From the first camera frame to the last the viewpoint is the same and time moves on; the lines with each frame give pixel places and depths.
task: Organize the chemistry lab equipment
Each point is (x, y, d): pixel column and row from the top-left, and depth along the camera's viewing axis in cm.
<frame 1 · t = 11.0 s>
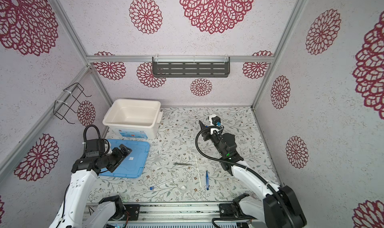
left hand: (126, 157, 79), fingers open
right hand: (204, 117, 74), fingers open
blue plastic bin lid: (135, 165, 91), on the table
blue capped test tube: (152, 187, 83), on the table
metal tweezers: (177, 163, 92), on the table
white glass stirring rod: (197, 167, 91), on the table
blue pen dropper: (207, 180, 85), on the table

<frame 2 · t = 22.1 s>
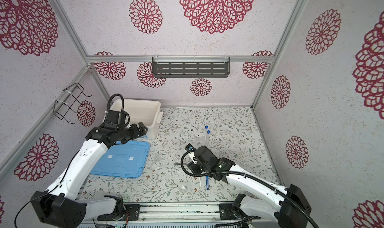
left hand: (140, 134, 79), fingers open
right hand: (190, 160, 78), fingers open
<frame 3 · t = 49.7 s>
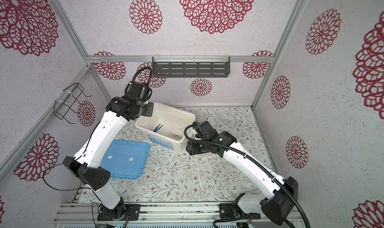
left hand: (144, 110, 77), fingers open
right hand: (189, 146, 74), fingers open
metal tweezers: (176, 136, 104), on the table
blue pen dropper: (156, 128, 109), on the table
white plastic storage bin: (167, 125, 108), point 3 cm above the table
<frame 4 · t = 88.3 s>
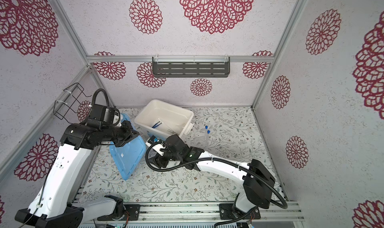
left hand: (139, 135, 67), fingers closed
right hand: (150, 152, 71), fingers open
blue plastic bin lid: (129, 154, 76), point 19 cm above the table
